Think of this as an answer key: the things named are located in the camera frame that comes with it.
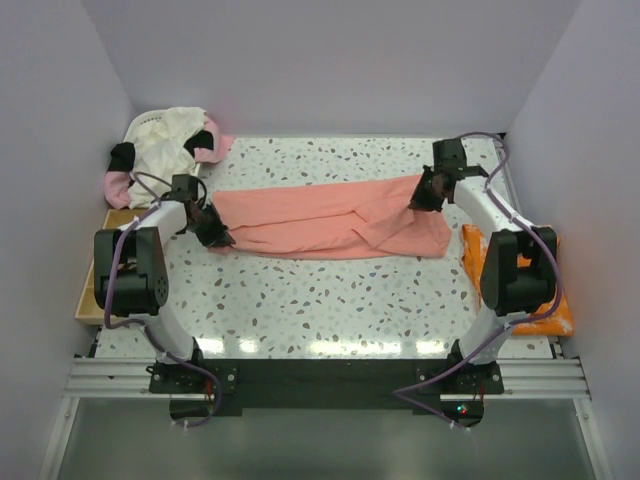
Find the white laundry basket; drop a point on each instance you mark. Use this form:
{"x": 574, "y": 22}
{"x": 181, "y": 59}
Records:
{"x": 142, "y": 119}

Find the light pink garment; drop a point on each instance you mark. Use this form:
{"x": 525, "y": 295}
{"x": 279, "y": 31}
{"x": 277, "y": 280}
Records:
{"x": 116, "y": 189}

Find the salmon pink t-shirt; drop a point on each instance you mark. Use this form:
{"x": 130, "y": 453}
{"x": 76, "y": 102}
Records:
{"x": 339, "y": 221}

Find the black garment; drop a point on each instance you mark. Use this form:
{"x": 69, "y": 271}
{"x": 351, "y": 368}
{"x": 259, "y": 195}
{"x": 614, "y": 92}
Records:
{"x": 122, "y": 158}

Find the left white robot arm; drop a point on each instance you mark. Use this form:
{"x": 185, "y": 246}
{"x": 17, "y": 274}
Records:
{"x": 131, "y": 278}

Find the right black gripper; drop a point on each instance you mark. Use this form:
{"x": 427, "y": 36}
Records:
{"x": 419, "y": 200}

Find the aluminium frame rail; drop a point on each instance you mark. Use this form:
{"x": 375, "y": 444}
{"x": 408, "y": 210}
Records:
{"x": 92, "y": 378}

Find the cream white garment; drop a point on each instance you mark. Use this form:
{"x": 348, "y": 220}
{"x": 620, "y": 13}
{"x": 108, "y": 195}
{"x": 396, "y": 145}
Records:
{"x": 175, "y": 143}

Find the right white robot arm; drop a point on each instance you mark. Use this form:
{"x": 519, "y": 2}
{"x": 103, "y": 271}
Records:
{"x": 519, "y": 274}

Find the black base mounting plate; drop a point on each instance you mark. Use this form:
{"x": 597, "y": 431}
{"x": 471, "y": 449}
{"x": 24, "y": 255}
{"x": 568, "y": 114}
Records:
{"x": 228, "y": 387}

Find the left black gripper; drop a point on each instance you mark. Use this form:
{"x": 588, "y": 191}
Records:
{"x": 219, "y": 236}

